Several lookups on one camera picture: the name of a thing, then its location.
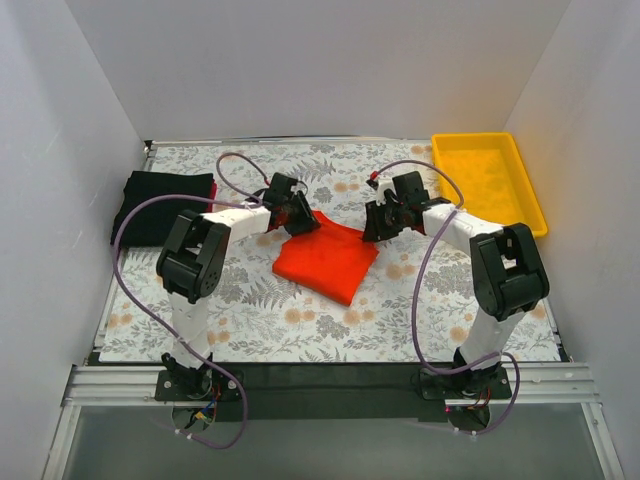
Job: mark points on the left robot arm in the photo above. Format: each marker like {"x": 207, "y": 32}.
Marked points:
{"x": 191, "y": 265}

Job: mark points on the folded black t-shirt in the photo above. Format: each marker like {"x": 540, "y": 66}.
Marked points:
{"x": 151, "y": 226}

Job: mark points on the folded red t-shirt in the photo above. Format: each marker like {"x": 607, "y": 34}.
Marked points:
{"x": 212, "y": 196}

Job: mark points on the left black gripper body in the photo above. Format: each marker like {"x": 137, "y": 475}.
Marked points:
{"x": 298, "y": 216}

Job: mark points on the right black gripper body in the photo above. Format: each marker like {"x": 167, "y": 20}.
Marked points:
{"x": 376, "y": 223}

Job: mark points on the orange t-shirt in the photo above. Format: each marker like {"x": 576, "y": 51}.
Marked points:
{"x": 333, "y": 260}

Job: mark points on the yellow plastic bin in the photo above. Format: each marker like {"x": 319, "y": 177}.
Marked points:
{"x": 491, "y": 175}

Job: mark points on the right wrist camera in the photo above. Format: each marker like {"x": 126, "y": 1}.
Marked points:
{"x": 385, "y": 192}

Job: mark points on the floral patterned table mat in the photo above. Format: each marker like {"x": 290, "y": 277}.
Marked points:
{"x": 411, "y": 302}

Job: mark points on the aluminium frame rail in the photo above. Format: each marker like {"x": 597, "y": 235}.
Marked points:
{"x": 535, "y": 383}

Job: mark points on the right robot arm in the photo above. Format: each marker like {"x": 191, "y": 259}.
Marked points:
{"x": 508, "y": 275}

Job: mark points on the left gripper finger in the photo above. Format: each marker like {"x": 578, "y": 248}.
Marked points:
{"x": 303, "y": 209}
{"x": 300, "y": 227}

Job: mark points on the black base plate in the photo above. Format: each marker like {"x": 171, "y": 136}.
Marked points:
{"x": 330, "y": 391}

